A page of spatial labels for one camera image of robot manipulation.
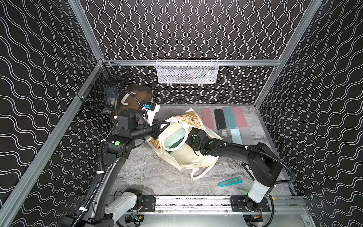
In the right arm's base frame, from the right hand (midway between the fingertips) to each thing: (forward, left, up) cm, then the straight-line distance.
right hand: (184, 139), depth 90 cm
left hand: (-8, +8, +28) cm, 30 cm away
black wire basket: (+23, +56, +17) cm, 63 cm away
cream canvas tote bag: (-4, +8, -1) cm, 8 cm away
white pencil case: (0, +7, +1) cm, 7 cm away
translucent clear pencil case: (+9, -45, -10) cm, 47 cm away
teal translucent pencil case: (+25, -35, -7) cm, 44 cm away
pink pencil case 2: (+24, -43, -8) cm, 50 cm away
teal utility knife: (-22, -28, -11) cm, 38 cm away
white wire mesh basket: (+66, -2, +8) cm, 67 cm away
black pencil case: (+21, -28, -10) cm, 37 cm away
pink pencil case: (+27, -18, -11) cm, 34 cm away
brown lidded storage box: (+28, +36, +11) cm, 47 cm away
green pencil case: (-14, +8, +11) cm, 20 cm away
